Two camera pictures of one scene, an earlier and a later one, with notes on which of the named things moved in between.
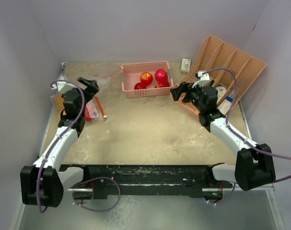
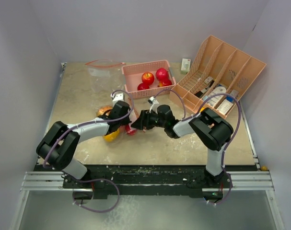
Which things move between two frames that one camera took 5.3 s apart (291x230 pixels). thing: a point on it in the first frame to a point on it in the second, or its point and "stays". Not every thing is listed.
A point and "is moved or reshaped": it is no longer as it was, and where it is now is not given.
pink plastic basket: x=131 y=74 stays
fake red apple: x=161 y=74 stays
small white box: x=186 y=63 stays
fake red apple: x=146 y=78 stays
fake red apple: x=162 y=82 is moved or reshaped
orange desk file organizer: x=230 y=71 stays
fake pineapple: x=59 y=101 to x=101 y=110
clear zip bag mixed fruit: x=93 y=109 to x=114 y=134
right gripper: x=184 y=87 to x=143 y=120
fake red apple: x=140 y=86 is moved or reshaped
